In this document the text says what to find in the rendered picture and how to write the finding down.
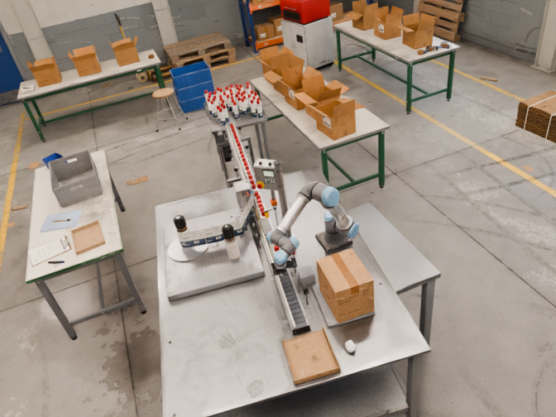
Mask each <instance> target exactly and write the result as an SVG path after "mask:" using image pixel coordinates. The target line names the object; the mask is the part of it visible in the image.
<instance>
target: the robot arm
mask: <svg viewBox="0 0 556 417"><path fill-rule="evenodd" d="M339 196H340V195H339V192H338V191H337V190H336V189H335V188H334V187H330V186H328V185H325V184H322V183H320V182H318V181H313V182H310V183H308V184H306V185H305V186H304V187H303V188H302V189H301V190H300V191H299V193H298V194H297V198H296V200H295V201H294V203H293V204H292V205H291V206H290V208H289V210H288V211H287V213H286V214H285V216H284V217H283V218H282V220H281V221H280V223H279V225H278V226H277V228H276V230H275V231H273V230H271V231H269V232H268V234H267V237H266V238H267V240H268V241H269V242H271V243H272V244H275V245H276V246H278V247H280V250H279V251H277V252H276V253H275V255H274V262H273V263H271V266H272V270H273V273H274V276H278V275H284V276H285V273H286V269H285V268H296V267H297V266H298V265H297V262H296V260H291V261H287V260H288V259H289V257H290V256H291V255H292V254H293V252H294V251H295V250H296V249H297V247H298V246H299V245H300V242H299V240H298V239H297V238H295V237H290V238H287V237H285V235H286V234H287V233H288V232H289V230H290V228H291V227H292V225H293V224H294V222H295V220H296V219H297V218H298V217H299V215H300V213H301V212H302V210H303V209H304V207H305V205H306V204H307V203H309V202H310V201H311V200H312V199H314V200H316V201H318V202H320V203H321V205H322V206H323V207H324V208H325V209H327V210H328V212H326V213H325V214H324V225H325V233H324V241H325V242H326V243H327V244H330V245H338V244H340V243H342V242H343V241H344V239H345V236H346V237H350V238H353V237H355V236H356V234H357V232H358V230H359V223H357V222H354V221H353V220H352V218H351V217H350V216H349V215H347V214H346V213H345V211H344V210H343V208H342V206H341V205H340V203H339V202H338V201H339Z"/></svg>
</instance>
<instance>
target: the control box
mask: <svg viewBox="0 0 556 417"><path fill-rule="evenodd" d="M259 161H261V162H262V165H259ZM273 161H274V160H265V159H258V160H257V161H256V163H255V164H254V165H253V168H254V172H255V176H256V185H258V184H262V189H271V190H278V189H279V187H278V184H277V179H276V170H275V167H274V165H273ZM269 162H271V164H272V166H268V163H269ZM262 169H263V170H273V171H274V174H275V177H268V176H264V175H263V171H262ZM264 178H269V179H276V184H271V183H265V182H264Z"/></svg>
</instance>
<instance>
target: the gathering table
mask: <svg viewBox="0 0 556 417"><path fill-rule="evenodd" d="M204 108H205V112H206V114H207V118H208V124H209V126H210V130H211V132H212V135H214V138H215V141H216V145H218V144H217V143H219V140H218V135H217V134H218V132H220V131H222V130H225V129H227V128H226V127H222V124H219V120H218V118H213V116H210V113H209V108H208V106H207V103H204ZM262 111H263V118H262V119H259V118H258V114H257V118H252V113H248V114H247V116H246V117H244V116H243V115H242V116H241V115H240V113H239V116H240V119H239V120H236V118H235V117H234V116H233V113H230V112H229V111H228V117H229V121H230V123H226V124H227V126H228V128H230V124H231V123H234V126H235V128H238V127H241V128H243V127H249V126H253V125H255V129H256V137H257V142H258V146H259V152H260V156H261V159H264V155H263V150H262V145H261V137H260V132H259V127H258V124H261V129H262V135H263V140H264V144H265V149H266V159H267V160H270V159H271V156H270V151H269V146H268V140H267V135H266V126H265V122H267V117H266V112H265V111H264V109H263V108H262Z"/></svg>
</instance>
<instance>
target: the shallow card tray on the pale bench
mask: <svg viewBox="0 0 556 417"><path fill-rule="evenodd" d="M70 232H71V236H72V239H73V244H74V250H75V253H76V255H77V256H78V255H80V254H82V253H85V252H88V251H90V250H93V249H94V248H97V247H100V246H102V245H104V244H106V242H105V239H104V236H103V232H102V229H101V227H100V224H99V221H98V220H97V221H94V222H92V223H89V224H86V225H84V226H82V227H79V228H76V229H73V230H71V231H70Z"/></svg>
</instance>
